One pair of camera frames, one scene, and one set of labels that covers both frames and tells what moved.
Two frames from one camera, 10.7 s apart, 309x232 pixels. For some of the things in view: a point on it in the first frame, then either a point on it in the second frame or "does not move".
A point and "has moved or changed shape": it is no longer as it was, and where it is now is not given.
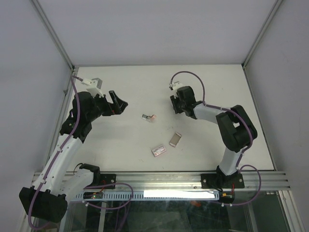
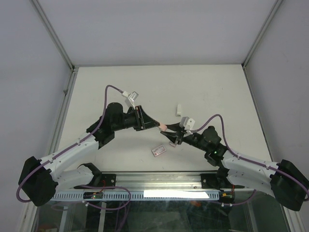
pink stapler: (151, 118) has moved or changed shape
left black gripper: (117, 107) -> (143, 121)
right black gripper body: (178, 105) -> (188, 139)
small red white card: (159, 151) does not move
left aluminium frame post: (53, 34) does not move
